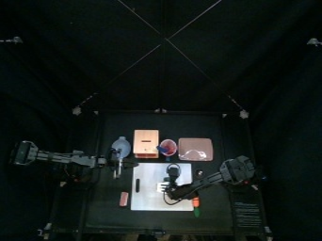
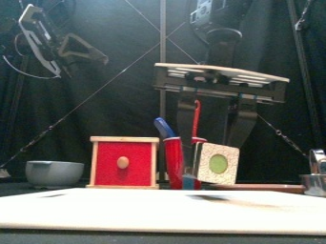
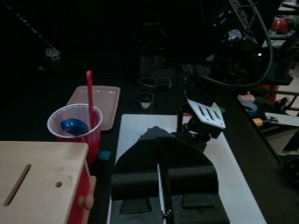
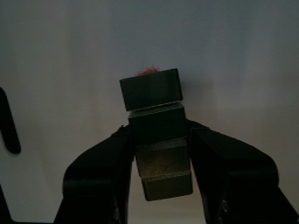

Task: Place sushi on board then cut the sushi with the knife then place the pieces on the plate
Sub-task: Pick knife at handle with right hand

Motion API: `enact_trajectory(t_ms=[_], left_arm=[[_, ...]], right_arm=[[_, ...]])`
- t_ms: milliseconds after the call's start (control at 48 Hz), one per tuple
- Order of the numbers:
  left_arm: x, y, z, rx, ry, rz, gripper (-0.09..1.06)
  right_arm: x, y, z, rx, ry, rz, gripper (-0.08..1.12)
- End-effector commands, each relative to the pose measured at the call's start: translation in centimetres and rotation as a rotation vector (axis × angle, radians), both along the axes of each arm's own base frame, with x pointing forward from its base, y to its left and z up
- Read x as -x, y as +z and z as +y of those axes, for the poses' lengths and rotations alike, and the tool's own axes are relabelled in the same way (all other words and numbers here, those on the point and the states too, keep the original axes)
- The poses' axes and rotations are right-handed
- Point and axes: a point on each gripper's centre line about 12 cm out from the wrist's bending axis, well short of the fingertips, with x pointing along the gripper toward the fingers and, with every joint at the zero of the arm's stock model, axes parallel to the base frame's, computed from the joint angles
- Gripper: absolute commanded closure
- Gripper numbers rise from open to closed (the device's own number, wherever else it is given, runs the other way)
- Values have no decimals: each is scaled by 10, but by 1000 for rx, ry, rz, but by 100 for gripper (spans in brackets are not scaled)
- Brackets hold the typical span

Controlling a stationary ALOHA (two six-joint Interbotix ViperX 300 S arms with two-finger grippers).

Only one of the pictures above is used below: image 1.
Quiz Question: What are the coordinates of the diagonal bracing wire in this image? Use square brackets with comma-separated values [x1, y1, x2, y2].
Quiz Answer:
[116, 0, 248, 115]
[74, 0, 224, 111]

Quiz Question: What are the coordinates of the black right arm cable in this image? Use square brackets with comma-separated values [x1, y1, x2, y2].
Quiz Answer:
[160, 189, 176, 206]

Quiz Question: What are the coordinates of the white text label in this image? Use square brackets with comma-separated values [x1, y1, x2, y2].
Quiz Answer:
[232, 201, 264, 231]

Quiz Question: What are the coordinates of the pink toy block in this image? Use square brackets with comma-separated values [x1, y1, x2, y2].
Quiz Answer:
[117, 191, 131, 208]

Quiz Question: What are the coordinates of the pink rectangular plate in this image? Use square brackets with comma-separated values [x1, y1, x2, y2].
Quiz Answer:
[177, 137, 215, 163]

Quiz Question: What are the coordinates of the toy carrot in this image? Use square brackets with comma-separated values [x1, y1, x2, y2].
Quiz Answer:
[191, 196, 203, 218]

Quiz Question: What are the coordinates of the wooden box with red drawer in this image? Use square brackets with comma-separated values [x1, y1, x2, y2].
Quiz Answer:
[132, 129, 161, 160]

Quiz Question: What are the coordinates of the white plastic cutting board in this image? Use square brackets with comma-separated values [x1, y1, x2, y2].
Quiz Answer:
[129, 162, 196, 212]

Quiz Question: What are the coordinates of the grey blue bowl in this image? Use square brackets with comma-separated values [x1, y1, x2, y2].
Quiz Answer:
[109, 136, 132, 158]

